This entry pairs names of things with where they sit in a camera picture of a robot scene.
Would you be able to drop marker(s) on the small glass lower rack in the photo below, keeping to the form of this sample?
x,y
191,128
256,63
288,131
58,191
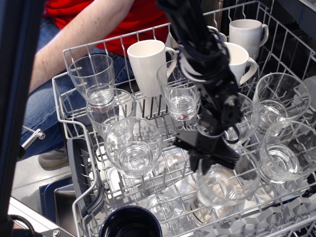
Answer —
x,y
161,207

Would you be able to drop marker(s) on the white mug far back right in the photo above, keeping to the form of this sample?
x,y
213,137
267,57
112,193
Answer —
x,y
250,34

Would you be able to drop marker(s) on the grey wire dishwasher rack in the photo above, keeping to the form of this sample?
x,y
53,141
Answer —
x,y
287,210

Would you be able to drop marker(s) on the red shirt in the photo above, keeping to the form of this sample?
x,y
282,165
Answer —
x,y
143,14

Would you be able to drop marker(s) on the dark blue mug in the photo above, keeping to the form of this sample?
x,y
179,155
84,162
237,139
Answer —
x,y
131,221

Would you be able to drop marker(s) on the dark foreground post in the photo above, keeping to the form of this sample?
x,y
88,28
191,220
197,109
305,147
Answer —
x,y
19,30

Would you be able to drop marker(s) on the grey rack handle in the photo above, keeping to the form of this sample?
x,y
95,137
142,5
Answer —
x,y
82,176

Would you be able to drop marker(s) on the tall glass tumbler centre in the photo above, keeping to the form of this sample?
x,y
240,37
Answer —
x,y
180,94

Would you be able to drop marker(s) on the white mug right front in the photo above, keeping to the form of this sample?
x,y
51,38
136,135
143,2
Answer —
x,y
241,64

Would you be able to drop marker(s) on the person's bare forearm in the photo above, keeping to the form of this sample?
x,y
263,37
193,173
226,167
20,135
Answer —
x,y
94,23

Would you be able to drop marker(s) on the tall glass tumbler back left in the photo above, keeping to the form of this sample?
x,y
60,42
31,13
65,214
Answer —
x,y
91,74

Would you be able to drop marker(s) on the metal clamp with knobs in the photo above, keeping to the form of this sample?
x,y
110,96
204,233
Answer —
x,y
36,134

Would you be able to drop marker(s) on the blue jeans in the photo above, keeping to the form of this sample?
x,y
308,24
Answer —
x,y
40,110

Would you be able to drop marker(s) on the white mug middle back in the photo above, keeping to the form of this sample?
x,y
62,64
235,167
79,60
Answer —
x,y
219,33

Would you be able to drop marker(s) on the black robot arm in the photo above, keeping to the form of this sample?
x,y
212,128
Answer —
x,y
204,60

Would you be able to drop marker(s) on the glass cup under tumbler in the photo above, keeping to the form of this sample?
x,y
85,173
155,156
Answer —
x,y
107,106

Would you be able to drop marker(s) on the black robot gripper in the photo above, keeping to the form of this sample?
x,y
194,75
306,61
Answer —
x,y
204,150

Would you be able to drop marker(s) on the tall glass tumbler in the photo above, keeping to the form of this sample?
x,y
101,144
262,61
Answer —
x,y
180,94
91,74

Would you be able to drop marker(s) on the tall white mug left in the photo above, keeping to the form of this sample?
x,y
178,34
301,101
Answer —
x,y
146,57

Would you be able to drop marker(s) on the round glass cup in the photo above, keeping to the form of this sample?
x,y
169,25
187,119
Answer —
x,y
133,146
247,126
287,152
222,186
280,97

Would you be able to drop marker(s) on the grey shoe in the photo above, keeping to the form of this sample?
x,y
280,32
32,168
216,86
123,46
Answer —
x,y
53,159

